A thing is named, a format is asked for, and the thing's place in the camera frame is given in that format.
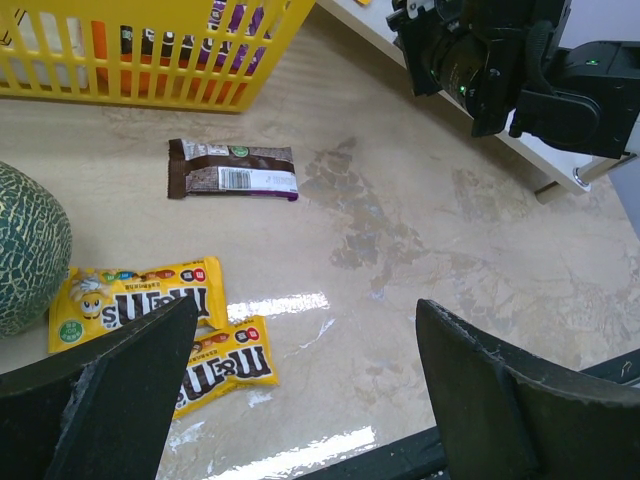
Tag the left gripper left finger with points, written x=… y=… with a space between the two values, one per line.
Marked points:
x=100 y=410

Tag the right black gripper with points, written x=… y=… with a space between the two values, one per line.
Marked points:
x=483 y=54

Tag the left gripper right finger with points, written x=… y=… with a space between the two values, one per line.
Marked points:
x=505 y=413

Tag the yellow M&M's bag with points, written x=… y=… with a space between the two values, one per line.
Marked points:
x=93 y=302
x=237 y=356

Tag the brown chocolate bar wrapper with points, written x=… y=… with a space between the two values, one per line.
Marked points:
x=204 y=169

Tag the green round melon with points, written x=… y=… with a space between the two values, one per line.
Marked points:
x=36 y=245

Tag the yellow plastic shopping basket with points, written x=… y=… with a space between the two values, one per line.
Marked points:
x=190 y=55

